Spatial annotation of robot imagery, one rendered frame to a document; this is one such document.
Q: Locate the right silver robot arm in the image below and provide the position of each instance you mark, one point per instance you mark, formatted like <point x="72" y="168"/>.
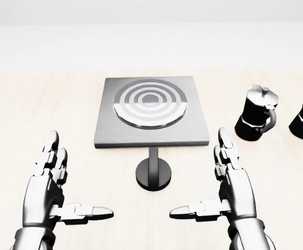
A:
<point x="251" y="234"/>

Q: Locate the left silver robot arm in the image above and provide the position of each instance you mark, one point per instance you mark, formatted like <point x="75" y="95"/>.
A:
<point x="32" y="238"/>

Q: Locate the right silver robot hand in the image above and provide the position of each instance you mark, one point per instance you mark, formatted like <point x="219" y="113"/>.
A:
<point x="241" y="192"/>

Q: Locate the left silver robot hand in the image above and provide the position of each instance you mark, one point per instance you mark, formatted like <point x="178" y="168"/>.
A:
<point x="37" y="198"/>

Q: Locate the flat grey stove plate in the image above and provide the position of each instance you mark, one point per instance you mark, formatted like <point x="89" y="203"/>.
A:
<point x="151" y="114"/>

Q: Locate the round black stove knob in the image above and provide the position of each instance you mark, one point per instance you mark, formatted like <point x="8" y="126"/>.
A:
<point x="153" y="173"/>

